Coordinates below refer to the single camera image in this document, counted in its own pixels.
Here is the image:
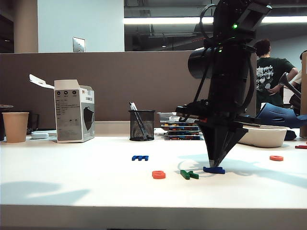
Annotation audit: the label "cardboard box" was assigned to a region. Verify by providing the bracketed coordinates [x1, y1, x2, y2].
[301, 51, 307, 138]

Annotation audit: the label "dark drinking glass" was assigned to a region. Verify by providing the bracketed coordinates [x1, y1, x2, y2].
[28, 114, 40, 132]

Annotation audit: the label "person in dark green shirt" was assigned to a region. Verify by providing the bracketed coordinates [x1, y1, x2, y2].
[253, 39, 299, 108]

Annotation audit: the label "black mesh pen holder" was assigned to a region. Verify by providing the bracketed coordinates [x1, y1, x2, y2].
[129, 109, 156, 141]

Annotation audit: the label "grey funnel shaped tool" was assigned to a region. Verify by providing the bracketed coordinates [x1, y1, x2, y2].
[279, 72, 302, 100]

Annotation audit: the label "brown paper cup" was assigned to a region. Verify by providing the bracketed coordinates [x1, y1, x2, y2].
[1, 112, 30, 143]

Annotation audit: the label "grey face mask box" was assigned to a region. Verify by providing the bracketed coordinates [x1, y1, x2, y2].
[29, 73, 95, 143]

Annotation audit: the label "stacked magnet letter boxes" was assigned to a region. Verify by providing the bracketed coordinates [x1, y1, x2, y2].
[156, 112, 184, 124]

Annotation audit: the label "person in beige shirt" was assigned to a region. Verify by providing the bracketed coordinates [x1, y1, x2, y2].
[289, 50, 307, 113]

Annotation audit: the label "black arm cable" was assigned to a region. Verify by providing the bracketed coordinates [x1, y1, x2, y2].
[193, 3, 255, 107]

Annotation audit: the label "small white device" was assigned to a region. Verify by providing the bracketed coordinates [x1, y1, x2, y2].
[31, 131, 50, 139]

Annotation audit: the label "metal wall switch plate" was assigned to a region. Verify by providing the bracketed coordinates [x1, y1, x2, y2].
[72, 36, 86, 53]

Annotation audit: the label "green letter K magnet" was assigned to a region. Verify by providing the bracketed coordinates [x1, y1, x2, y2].
[180, 169, 200, 181]

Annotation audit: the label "letter magnet pack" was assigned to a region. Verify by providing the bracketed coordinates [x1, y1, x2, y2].
[161, 121, 200, 127]
[164, 130, 204, 136]
[164, 135, 205, 141]
[161, 126, 201, 131]

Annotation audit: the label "long ceiling light strip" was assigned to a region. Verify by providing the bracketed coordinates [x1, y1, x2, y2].
[123, 16, 307, 24]

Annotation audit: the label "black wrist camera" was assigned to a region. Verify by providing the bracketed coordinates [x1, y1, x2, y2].
[176, 100, 211, 119]

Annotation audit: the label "dark blue letter Y magnet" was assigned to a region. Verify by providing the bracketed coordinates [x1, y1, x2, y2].
[202, 166, 225, 175]

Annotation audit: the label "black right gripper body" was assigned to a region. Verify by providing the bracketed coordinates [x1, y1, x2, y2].
[177, 45, 261, 130]

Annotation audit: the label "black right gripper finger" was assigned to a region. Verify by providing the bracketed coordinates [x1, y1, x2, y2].
[214, 128, 249, 167]
[195, 120, 228, 166]

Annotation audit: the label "white oval paper bowl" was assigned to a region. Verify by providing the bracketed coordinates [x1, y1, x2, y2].
[237, 126, 290, 148]

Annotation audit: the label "black and white pen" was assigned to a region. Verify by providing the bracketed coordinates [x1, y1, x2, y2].
[129, 102, 148, 139]

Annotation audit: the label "brown desk partition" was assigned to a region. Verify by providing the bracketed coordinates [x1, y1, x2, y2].
[0, 49, 258, 137]

